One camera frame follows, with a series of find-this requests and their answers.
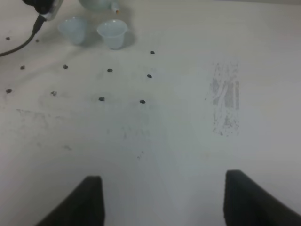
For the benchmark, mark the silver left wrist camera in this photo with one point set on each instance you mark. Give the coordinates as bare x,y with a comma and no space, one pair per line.
46,8

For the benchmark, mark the right light blue teacup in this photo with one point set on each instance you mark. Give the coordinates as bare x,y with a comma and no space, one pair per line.
113,33

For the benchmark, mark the light blue porcelain teapot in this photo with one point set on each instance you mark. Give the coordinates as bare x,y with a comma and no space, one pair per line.
100,5

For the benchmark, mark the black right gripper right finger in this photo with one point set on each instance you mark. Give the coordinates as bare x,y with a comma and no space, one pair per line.
247,204

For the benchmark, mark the light blue teacup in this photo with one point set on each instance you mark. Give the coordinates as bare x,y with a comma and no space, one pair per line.
74,29
113,33

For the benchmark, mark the left light blue teacup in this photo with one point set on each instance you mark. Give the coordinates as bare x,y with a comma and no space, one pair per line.
74,29

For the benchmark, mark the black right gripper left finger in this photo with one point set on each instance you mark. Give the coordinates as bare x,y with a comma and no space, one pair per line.
84,206

